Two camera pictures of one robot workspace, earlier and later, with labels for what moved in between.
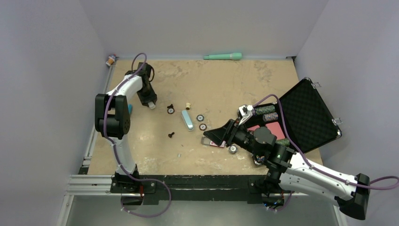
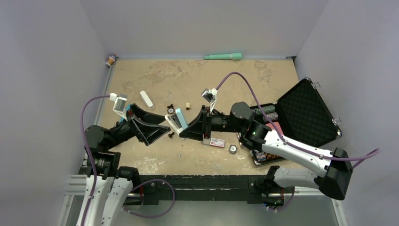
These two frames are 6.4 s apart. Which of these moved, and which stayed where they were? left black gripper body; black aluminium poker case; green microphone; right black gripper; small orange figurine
Moved: right black gripper; left black gripper body
Stayed: small orange figurine; green microphone; black aluminium poker case
